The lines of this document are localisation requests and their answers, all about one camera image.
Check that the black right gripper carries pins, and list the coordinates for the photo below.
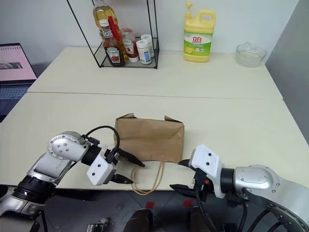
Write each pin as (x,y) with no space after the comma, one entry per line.
(202,184)

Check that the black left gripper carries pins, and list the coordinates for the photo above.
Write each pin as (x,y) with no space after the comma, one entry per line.
(112,155)

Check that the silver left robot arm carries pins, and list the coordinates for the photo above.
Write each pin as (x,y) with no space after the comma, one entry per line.
(60,151)

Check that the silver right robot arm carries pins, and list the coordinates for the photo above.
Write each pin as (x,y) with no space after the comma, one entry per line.
(260,181)

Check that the brown paper bag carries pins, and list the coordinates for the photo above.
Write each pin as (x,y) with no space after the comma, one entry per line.
(150,139)

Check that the dark rounded shape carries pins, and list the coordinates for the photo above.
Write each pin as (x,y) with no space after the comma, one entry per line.
(140,221)

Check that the dark glass ketchup bottle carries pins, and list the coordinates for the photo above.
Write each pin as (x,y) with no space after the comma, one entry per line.
(113,52)

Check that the white seasoning jar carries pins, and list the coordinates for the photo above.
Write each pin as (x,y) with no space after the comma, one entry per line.
(148,39)
(144,52)

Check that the red squeeze ketchup bottle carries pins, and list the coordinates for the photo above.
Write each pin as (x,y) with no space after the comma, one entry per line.
(129,44)

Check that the yellow dish detergent bottle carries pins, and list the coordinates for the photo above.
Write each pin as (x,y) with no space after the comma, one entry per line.
(198,41)

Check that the clear glass bowl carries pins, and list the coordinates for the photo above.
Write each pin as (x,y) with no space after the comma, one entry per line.
(251,55)

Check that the laptop computer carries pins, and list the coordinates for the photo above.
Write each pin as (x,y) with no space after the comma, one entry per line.
(13,65)

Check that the cooking oil bottle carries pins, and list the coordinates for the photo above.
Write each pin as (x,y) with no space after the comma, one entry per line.
(102,13)

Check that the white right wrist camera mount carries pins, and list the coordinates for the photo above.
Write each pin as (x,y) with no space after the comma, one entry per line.
(207,162)

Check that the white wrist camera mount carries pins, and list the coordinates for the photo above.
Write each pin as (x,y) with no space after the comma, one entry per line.
(100,170)
(207,162)

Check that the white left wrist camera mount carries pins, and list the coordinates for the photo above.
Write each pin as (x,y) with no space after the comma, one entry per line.
(100,170)

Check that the small metal bracket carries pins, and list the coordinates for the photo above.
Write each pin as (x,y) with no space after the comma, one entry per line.
(97,226)

